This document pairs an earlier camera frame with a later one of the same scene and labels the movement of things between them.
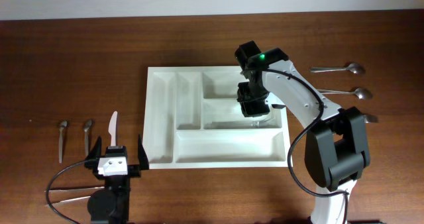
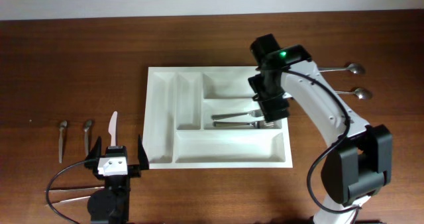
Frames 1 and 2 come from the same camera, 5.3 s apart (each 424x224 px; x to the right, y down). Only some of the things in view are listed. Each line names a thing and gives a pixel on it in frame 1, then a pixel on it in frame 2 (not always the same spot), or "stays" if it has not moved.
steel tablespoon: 361,93 stays
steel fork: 368,118 -> 256,112
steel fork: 241,124 stays
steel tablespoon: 355,68 stays
